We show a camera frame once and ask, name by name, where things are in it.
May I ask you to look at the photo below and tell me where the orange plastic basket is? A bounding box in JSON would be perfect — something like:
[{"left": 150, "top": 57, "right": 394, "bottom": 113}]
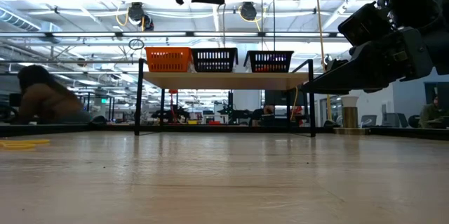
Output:
[{"left": 145, "top": 46, "right": 194, "bottom": 74}]

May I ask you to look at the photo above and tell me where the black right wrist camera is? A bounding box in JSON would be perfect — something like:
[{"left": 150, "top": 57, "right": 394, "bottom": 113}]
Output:
[{"left": 337, "top": 1, "right": 391, "bottom": 46}]

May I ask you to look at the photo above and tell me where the person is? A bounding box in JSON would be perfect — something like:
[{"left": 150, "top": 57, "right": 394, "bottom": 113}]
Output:
[
  {"left": 15, "top": 64, "right": 93, "bottom": 125},
  {"left": 261, "top": 104, "right": 277, "bottom": 117},
  {"left": 418, "top": 94, "right": 446, "bottom": 129}
]

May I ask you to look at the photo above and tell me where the yellow rubber band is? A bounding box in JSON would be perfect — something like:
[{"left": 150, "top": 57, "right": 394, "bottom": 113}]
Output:
[{"left": 0, "top": 139, "right": 52, "bottom": 152}]

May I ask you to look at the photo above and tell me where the white bulb table lamp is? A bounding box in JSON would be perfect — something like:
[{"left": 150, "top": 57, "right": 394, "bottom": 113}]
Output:
[{"left": 333, "top": 93, "right": 371, "bottom": 136}]

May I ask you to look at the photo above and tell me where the black plastic basket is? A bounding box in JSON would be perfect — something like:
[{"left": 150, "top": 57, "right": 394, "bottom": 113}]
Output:
[
  {"left": 191, "top": 47, "right": 239, "bottom": 74},
  {"left": 243, "top": 50, "right": 295, "bottom": 74}
]

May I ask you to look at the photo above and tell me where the wooden shelf with black legs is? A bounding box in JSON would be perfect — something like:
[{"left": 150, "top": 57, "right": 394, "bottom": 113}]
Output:
[{"left": 134, "top": 58, "right": 316, "bottom": 138}]

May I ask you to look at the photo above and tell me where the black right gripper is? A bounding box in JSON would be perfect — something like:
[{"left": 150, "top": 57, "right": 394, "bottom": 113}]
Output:
[{"left": 300, "top": 27, "right": 434, "bottom": 95}]

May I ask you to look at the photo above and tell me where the black metal table frame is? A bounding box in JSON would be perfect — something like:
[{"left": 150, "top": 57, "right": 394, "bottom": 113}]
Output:
[{"left": 0, "top": 124, "right": 449, "bottom": 141}]

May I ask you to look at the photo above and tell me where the yellow hanging cord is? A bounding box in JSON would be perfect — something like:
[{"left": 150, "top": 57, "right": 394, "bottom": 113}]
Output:
[{"left": 314, "top": 0, "right": 334, "bottom": 126}]

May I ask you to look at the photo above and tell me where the black ceiling cable reel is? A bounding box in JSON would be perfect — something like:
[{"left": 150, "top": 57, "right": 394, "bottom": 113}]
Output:
[
  {"left": 239, "top": 1, "right": 258, "bottom": 22},
  {"left": 127, "top": 1, "right": 155, "bottom": 32}
]

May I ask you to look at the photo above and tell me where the black hanging cable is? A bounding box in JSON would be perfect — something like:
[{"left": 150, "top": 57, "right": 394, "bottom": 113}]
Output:
[{"left": 272, "top": 0, "right": 276, "bottom": 53}]

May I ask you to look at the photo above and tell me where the black monitor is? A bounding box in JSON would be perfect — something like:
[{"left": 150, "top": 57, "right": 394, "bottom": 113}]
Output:
[{"left": 264, "top": 89, "right": 297, "bottom": 107}]

